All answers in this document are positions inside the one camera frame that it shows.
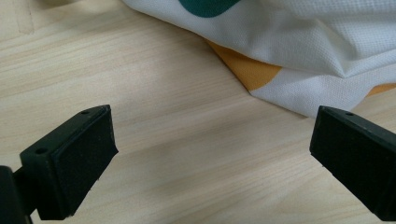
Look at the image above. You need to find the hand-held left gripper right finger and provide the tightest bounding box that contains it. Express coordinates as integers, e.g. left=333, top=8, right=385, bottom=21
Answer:
left=309, top=105, right=396, bottom=222

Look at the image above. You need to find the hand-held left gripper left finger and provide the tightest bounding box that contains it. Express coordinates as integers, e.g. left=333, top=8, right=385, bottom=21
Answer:
left=12, top=104, right=120, bottom=221

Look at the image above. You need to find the white cloth with coloured patches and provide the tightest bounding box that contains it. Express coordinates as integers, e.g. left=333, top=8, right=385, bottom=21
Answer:
left=121, top=0, right=396, bottom=119

